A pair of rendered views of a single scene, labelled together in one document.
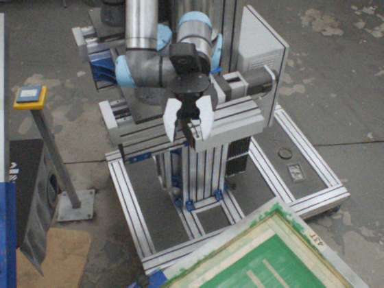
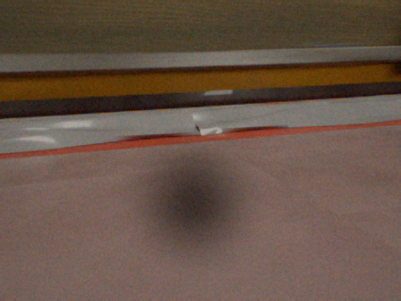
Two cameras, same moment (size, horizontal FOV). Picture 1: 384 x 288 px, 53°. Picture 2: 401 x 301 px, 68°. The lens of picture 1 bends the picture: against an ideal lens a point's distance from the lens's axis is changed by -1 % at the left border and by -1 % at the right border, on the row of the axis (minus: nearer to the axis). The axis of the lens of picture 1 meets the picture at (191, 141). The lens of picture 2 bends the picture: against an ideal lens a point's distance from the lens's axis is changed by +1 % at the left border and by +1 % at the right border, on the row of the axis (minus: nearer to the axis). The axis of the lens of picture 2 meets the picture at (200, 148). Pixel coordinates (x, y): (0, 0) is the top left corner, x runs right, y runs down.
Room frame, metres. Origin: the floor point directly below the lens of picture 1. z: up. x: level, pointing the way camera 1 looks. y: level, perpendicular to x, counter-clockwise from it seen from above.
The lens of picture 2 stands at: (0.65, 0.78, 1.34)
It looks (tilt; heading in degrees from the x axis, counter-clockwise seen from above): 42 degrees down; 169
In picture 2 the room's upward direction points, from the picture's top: 6 degrees clockwise
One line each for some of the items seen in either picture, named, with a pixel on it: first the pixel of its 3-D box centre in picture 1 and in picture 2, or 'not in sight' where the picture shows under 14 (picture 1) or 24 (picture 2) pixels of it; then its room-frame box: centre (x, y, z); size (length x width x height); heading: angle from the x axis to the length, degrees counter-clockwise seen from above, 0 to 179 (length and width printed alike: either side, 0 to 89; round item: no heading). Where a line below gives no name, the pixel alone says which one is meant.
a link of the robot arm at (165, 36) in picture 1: (156, 50); not in sight; (0.99, 0.11, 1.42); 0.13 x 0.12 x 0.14; 88
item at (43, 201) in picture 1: (36, 210); not in sight; (0.80, 0.63, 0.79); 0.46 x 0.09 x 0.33; 5
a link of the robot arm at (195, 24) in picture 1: (194, 38); not in sight; (0.72, -0.01, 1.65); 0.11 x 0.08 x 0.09; 178
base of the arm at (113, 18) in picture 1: (116, 6); not in sight; (1.45, 0.30, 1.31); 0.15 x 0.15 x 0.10
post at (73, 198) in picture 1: (57, 159); not in sight; (1.30, 0.74, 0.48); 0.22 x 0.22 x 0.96; 5
